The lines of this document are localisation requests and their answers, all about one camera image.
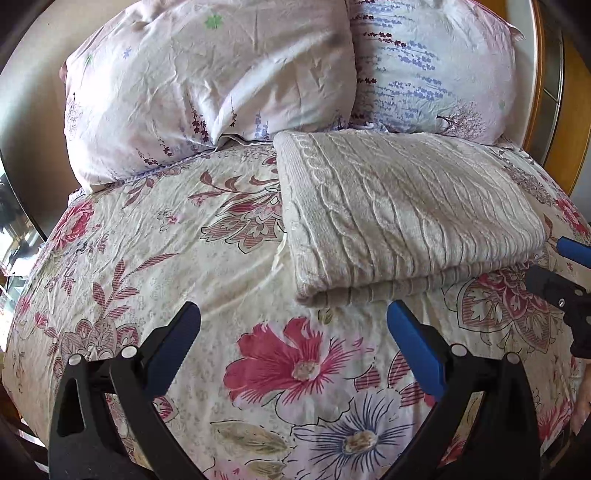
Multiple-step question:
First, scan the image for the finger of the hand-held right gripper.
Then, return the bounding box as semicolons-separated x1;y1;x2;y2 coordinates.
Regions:
554;236;591;269
525;267;584;306

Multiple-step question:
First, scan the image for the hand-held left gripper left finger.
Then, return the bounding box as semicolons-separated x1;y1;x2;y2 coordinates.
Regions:
48;301;218;480

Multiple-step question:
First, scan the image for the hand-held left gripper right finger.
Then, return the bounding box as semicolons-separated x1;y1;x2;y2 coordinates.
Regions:
382;300;541;480

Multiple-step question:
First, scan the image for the cream cable knit sweater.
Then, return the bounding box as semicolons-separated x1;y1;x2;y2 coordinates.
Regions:
273;130;548;309

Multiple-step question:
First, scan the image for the person's right hand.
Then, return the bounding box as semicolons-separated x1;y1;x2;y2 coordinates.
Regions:
571;369;591;435

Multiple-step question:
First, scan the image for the floral bed sheet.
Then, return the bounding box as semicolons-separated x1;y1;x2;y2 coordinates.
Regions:
2;134;591;480

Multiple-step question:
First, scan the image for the wooden headboard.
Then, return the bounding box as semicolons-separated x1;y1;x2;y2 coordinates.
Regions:
505;0;591;198

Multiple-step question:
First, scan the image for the black flat panel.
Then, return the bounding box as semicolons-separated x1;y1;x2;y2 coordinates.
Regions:
0;150;52;243

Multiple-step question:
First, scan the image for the lavender print pillow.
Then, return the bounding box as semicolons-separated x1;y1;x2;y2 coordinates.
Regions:
346;0;525;144

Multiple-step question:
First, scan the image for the pink floral pillow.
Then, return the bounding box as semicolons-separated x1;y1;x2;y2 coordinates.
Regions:
60;0;358;195

